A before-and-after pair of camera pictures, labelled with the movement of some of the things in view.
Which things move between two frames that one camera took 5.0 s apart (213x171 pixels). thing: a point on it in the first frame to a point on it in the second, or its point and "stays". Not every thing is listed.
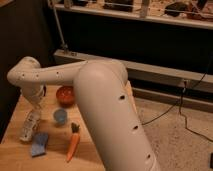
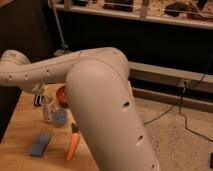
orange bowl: x=65 y=95 stays
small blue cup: x=60 y=116 stays
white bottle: x=32 y=119 to x=48 y=108
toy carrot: x=74 y=141 stays
